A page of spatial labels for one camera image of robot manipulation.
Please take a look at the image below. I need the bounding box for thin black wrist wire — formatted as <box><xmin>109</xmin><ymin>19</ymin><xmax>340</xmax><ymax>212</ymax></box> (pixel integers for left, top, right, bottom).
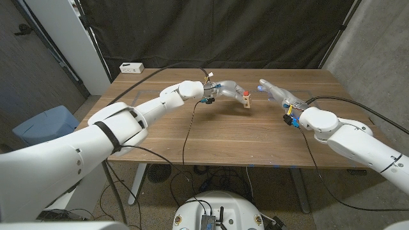
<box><xmin>120</xmin><ymin>101</ymin><xmax>202</xmax><ymax>183</ymax></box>
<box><xmin>297</xmin><ymin>126</ymin><xmax>409</xmax><ymax>212</ymax></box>

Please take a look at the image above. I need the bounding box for grey device on torso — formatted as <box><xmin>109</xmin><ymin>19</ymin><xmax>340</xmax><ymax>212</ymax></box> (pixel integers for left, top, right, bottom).
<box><xmin>200</xmin><ymin>214</ymin><xmax>217</xmax><ymax>230</ymax></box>

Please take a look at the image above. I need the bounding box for thin black right wrist wire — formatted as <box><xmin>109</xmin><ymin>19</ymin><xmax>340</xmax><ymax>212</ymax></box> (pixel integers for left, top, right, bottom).
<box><xmin>297</xmin><ymin>126</ymin><xmax>409</xmax><ymax>212</ymax></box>

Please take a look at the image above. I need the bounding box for black floor cable tangle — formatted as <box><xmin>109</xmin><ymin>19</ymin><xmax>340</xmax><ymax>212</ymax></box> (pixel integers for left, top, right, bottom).
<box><xmin>169</xmin><ymin>164</ymin><xmax>256</xmax><ymax>205</ymax></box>

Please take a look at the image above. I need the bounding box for white table leg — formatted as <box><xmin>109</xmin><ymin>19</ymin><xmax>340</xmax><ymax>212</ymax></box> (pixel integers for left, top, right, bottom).
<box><xmin>127</xmin><ymin>163</ymin><xmax>148</xmax><ymax>206</ymax></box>

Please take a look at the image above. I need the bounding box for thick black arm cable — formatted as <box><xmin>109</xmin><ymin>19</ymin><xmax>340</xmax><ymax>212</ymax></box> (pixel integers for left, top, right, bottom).
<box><xmin>101</xmin><ymin>62</ymin><xmax>209</xmax><ymax>224</ymax></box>
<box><xmin>305</xmin><ymin>96</ymin><xmax>409</xmax><ymax>135</ymax></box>

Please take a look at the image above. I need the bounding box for round black floor fan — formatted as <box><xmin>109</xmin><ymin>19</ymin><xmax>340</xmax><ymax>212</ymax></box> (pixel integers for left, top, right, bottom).
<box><xmin>147</xmin><ymin>164</ymin><xmax>172</xmax><ymax>184</ymax></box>

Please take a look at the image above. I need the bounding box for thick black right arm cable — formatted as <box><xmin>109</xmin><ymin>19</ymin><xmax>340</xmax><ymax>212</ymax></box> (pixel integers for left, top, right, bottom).
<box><xmin>305</xmin><ymin>96</ymin><xmax>409</xmax><ymax>135</ymax></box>

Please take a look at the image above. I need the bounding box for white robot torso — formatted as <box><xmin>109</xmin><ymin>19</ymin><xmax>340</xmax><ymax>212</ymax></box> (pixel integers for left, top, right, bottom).
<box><xmin>172</xmin><ymin>190</ymin><xmax>265</xmax><ymax>230</ymax></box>

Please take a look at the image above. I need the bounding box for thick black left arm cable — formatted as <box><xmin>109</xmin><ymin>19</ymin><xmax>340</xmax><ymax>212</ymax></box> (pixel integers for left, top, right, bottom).
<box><xmin>101</xmin><ymin>62</ymin><xmax>209</xmax><ymax>224</ymax></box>

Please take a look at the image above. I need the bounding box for black backdrop curtain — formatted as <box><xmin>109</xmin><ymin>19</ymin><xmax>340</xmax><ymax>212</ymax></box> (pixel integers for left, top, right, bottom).
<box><xmin>78</xmin><ymin>0</ymin><xmax>364</xmax><ymax>79</ymax></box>

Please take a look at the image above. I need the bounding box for white cabinet panel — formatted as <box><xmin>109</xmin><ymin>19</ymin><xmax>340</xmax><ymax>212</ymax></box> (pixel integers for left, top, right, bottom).
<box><xmin>24</xmin><ymin>0</ymin><xmax>112</xmax><ymax>96</ymax></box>

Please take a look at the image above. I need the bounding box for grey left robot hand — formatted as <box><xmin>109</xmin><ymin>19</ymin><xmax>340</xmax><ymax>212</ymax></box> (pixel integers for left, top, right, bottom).
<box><xmin>203</xmin><ymin>80</ymin><xmax>249</xmax><ymax>106</ymax></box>

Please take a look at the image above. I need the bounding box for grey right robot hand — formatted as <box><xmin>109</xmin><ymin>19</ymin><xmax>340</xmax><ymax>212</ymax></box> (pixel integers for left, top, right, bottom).
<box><xmin>257</xmin><ymin>79</ymin><xmax>311</xmax><ymax>121</ymax></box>

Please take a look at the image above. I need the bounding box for blue plastic bin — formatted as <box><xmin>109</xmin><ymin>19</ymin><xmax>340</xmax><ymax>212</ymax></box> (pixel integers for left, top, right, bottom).
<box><xmin>12</xmin><ymin>105</ymin><xmax>80</xmax><ymax>146</ymax></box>

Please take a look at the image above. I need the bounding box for thin black left wrist wire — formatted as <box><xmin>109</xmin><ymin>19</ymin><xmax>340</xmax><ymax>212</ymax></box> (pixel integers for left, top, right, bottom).
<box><xmin>120</xmin><ymin>101</ymin><xmax>202</xmax><ymax>183</ymax></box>

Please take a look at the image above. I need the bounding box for grey table leg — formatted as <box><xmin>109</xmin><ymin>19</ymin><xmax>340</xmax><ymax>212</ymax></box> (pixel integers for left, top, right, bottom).
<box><xmin>289</xmin><ymin>167</ymin><xmax>311</xmax><ymax>214</ymax></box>

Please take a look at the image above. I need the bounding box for black door handle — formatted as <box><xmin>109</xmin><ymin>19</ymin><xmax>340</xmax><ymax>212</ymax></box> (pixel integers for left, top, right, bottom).
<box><xmin>13</xmin><ymin>24</ymin><xmax>34</xmax><ymax>36</ymax></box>

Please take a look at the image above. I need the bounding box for white power strip box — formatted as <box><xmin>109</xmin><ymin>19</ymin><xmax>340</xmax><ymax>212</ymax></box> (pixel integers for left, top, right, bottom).
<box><xmin>119</xmin><ymin>62</ymin><xmax>145</xmax><ymax>75</ymax></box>

